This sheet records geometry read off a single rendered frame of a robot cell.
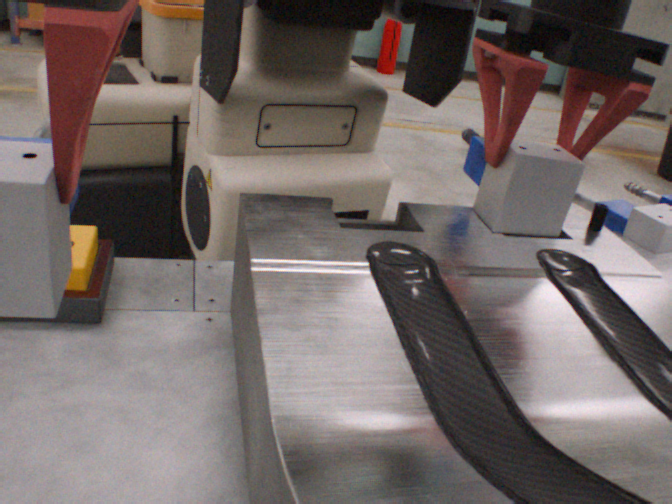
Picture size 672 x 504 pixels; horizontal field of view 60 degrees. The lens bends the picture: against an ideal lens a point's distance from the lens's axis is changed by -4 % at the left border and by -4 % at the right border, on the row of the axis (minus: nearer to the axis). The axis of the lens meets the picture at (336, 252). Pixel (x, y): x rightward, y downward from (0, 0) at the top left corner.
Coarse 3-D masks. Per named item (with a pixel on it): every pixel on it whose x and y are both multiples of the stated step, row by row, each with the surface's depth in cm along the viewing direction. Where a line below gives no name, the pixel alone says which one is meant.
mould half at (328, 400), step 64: (256, 256) 31; (320, 256) 32; (448, 256) 35; (512, 256) 36; (640, 256) 39; (256, 320) 28; (320, 320) 28; (384, 320) 29; (512, 320) 31; (576, 320) 31; (256, 384) 27; (320, 384) 24; (384, 384) 25; (512, 384) 26; (576, 384) 27; (256, 448) 26; (320, 448) 21; (384, 448) 21; (448, 448) 22; (576, 448) 22; (640, 448) 22
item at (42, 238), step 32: (0, 160) 20; (32, 160) 20; (0, 192) 19; (32, 192) 19; (0, 224) 19; (32, 224) 19; (64, 224) 22; (0, 256) 20; (32, 256) 20; (64, 256) 23; (0, 288) 20; (32, 288) 21; (64, 288) 23
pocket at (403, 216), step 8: (400, 208) 41; (400, 216) 41; (408, 216) 40; (344, 224) 40; (352, 224) 40; (360, 224) 41; (368, 224) 41; (376, 224) 41; (384, 224) 41; (392, 224) 41; (400, 224) 41; (408, 224) 40; (416, 224) 39
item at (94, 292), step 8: (104, 240) 44; (112, 240) 45; (104, 248) 43; (104, 256) 42; (104, 264) 41; (96, 272) 40; (104, 272) 41; (96, 280) 40; (96, 288) 39; (64, 296) 37; (72, 296) 38; (80, 296) 38; (88, 296) 38; (96, 296) 38
